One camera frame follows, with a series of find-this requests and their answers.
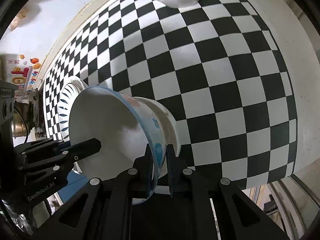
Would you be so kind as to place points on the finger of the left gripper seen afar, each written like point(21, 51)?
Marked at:
point(75, 151)

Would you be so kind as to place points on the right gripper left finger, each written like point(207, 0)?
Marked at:
point(112, 208)

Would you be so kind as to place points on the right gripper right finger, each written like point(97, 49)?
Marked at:
point(191, 203)

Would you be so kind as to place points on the white plate grey flower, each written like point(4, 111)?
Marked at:
point(81, 85)

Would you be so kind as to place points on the bowl with coloured dots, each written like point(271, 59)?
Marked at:
point(101, 113)

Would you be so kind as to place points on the white plate blue leaf rim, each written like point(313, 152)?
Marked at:
point(67, 97)

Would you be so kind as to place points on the plain white bowl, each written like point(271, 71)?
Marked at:
point(159, 123)

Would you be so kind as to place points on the metal kettle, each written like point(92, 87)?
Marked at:
point(22, 123)

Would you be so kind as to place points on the black white checkered mat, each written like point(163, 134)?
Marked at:
point(214, 66)

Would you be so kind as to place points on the colourful wall sticker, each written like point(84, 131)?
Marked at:
point(22, 71)

